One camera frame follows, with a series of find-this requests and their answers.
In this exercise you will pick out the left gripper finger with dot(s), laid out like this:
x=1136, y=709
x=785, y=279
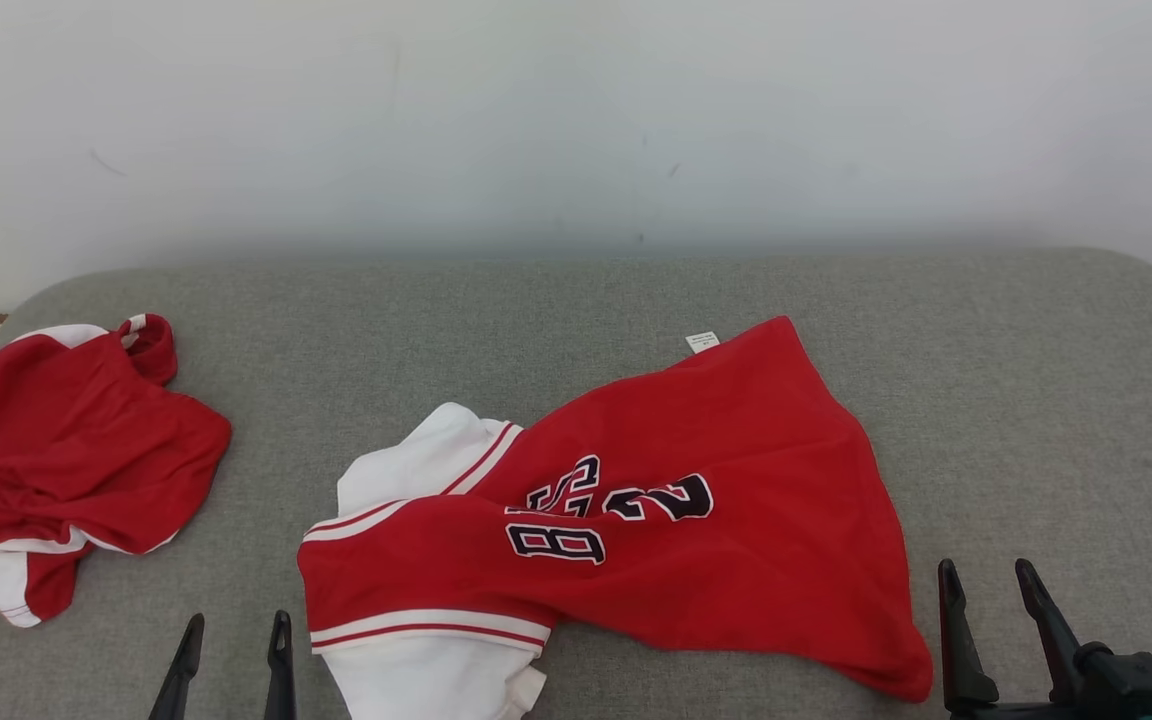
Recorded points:
x=181, y=680
x=281, y=680

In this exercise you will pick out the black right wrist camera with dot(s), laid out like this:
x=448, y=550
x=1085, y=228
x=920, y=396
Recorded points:
x=1131, y=690

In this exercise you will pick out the red basketball jersey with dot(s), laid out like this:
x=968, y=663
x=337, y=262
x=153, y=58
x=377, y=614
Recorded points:
x=736, y=560

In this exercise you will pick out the red shorts white trim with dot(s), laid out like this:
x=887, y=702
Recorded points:
x=66, y=440

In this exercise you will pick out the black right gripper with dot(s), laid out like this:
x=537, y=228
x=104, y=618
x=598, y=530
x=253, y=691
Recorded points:
x=1016, y=714

